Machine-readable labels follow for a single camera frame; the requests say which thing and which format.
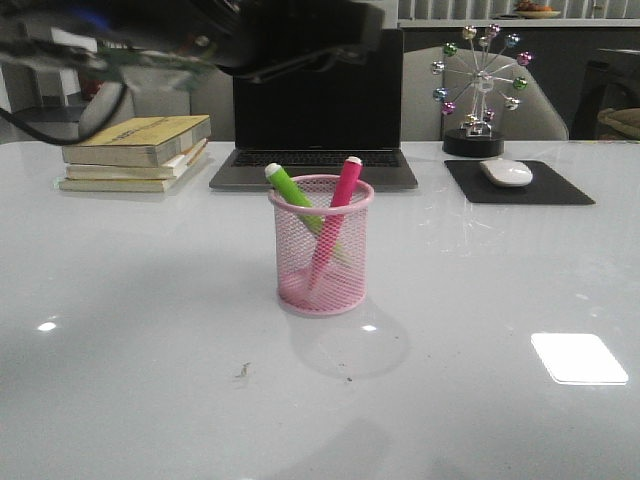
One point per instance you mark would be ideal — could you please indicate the left grey armchair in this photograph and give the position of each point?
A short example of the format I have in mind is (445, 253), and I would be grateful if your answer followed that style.
(213, 95)

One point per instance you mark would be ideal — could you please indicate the top yellow book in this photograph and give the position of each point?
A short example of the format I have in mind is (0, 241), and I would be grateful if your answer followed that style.
(140, 141)

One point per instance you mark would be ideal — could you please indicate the green marker pen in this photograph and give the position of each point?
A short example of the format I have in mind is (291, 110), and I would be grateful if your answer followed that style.
(290, 191)

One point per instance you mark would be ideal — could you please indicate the right grey armchair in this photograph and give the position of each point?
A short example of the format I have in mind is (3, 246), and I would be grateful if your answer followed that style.
(530, 115)

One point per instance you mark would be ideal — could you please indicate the bottom pale book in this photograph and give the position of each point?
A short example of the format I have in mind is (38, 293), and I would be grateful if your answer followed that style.
(145, 186)

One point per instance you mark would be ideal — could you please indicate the ferris wheel desk ornament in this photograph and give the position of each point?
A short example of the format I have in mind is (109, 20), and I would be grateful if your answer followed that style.
(477, 79)

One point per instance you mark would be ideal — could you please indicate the grey armchair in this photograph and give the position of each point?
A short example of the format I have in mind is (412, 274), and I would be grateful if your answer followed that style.
(213, 95)
(530, 115)

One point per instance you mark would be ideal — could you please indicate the white computer mouse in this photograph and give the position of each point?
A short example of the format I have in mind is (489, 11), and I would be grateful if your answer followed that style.
(506, 173)

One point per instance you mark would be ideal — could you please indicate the black mouse pad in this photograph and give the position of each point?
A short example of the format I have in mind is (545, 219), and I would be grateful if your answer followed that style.
(546, 188)

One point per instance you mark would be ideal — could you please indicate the pink mesh pen holder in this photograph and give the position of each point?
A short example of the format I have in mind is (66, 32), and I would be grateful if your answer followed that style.
(342, 286)

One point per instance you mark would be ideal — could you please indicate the grey open laptop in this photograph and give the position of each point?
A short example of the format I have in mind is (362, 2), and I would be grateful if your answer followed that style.
(310, 122)

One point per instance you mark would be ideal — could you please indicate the fruit bowl on counter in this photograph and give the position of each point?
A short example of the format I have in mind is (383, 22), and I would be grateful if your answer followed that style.
(532, 10)

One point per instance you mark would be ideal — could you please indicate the pink marker pen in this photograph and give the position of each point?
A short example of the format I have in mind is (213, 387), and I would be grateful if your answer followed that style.
(340, 200)

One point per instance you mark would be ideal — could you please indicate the middle white book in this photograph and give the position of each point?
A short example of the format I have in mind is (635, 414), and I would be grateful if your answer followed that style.
(172, 169)

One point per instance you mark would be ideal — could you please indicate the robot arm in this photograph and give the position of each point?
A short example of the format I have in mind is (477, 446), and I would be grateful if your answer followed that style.
(183, 40)

